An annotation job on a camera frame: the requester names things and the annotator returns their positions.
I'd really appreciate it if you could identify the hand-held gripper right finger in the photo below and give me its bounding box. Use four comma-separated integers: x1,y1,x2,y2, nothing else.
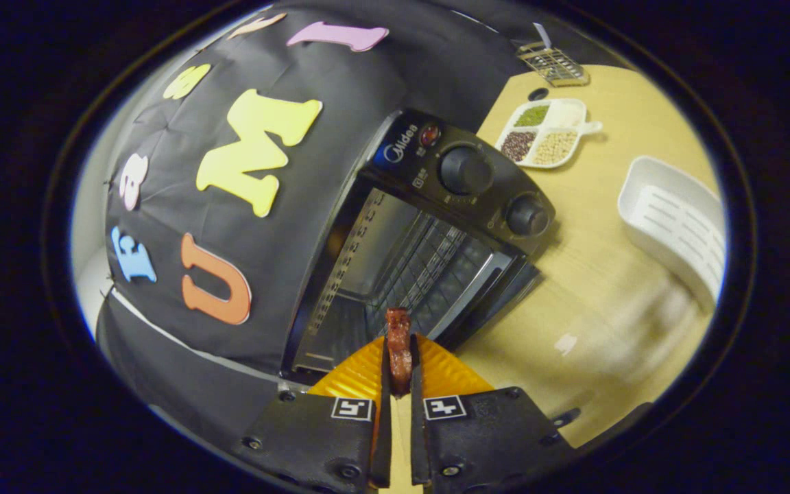
409,334,581,494

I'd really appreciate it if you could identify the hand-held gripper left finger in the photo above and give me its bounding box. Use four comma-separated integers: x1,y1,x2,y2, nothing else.
234,334,394,494

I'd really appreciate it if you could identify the brown meat steak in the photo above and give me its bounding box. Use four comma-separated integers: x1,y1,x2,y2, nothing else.
385,307,414,399

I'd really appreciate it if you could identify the black toaster oven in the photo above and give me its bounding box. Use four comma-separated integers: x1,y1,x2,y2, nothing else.
280,108,704,405

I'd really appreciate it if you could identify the white divided dish with grains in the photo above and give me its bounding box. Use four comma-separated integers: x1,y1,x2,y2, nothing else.
495,98,603,169

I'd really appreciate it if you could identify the white plastic tray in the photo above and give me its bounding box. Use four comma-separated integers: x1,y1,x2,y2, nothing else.
617,156,726,313

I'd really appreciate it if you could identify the metal wire utensil holder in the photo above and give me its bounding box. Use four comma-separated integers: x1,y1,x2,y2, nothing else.
516,43,590,88

